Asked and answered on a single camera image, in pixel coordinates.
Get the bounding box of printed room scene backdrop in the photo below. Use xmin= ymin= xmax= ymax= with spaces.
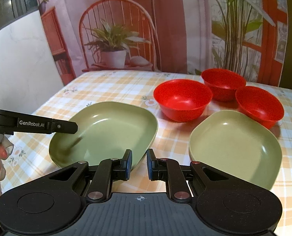
xmin=37 ymin=0 xmax=289 ymax=86

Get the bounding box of checked floral tablecloth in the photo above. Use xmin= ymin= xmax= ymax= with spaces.
xmin=0 ymin=70 xmax=292 ymax=236

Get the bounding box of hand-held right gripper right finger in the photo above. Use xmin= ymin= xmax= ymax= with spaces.
xmin=146 ymin=149 xmax=235 ymax=201

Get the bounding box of red bowl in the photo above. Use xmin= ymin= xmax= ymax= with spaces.
xmin=235 ymin=86 xmax=284 ymax=129
xmin=201 ymin=69 xmax=246 ymax=102
xmin=153 ymin=79 xmax=213 ymax=123

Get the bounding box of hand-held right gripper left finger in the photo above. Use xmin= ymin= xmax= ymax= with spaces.
xmin=48 ymin=149 xmax=132 ymax=203

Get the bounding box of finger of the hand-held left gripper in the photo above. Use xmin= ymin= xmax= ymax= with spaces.
xmin=52 ymin=119 xmax=78 ymax=134

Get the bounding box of green plate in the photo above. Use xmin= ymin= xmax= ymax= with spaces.
xmin=49 ymin=101 xmax=158 ymax=171
xmin=189 ymin=110 xmax=282 ymax=191

